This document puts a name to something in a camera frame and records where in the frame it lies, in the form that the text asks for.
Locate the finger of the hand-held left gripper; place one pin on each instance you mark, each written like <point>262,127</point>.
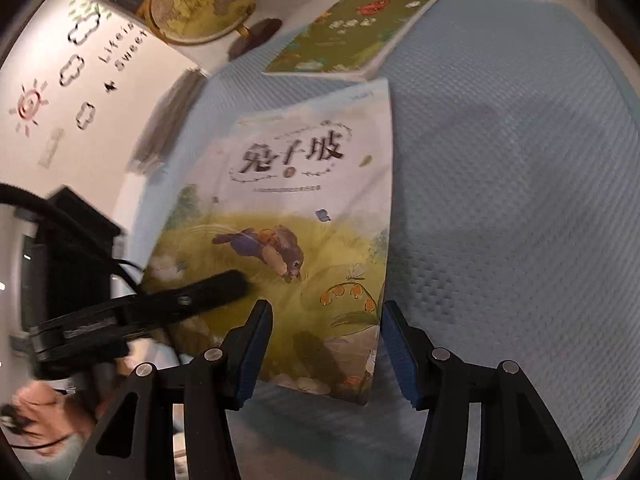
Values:
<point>215,287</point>

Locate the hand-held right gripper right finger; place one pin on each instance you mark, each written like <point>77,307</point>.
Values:
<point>400,355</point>

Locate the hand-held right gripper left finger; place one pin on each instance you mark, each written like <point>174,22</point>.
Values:
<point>255,355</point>

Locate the white rabbit picture book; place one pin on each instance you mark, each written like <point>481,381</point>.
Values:
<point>300,185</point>

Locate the person's left forearm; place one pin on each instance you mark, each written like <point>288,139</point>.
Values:
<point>50,455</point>

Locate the pile of stacked books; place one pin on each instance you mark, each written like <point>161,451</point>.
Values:
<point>165,115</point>

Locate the person's left hand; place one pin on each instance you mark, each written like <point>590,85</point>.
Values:
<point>50,405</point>

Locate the light blue textured mat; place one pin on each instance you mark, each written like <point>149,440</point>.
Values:
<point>500,210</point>

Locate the olive green illustrated book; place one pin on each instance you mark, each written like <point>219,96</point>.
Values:
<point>350,35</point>

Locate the white wall switch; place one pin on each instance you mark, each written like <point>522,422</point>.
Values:
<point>50,147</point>

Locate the black cloud wall decal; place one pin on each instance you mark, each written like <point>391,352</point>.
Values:
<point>70,70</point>
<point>86,116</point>
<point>85,27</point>

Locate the red sun wall decal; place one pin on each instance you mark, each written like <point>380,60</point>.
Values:
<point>30,107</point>

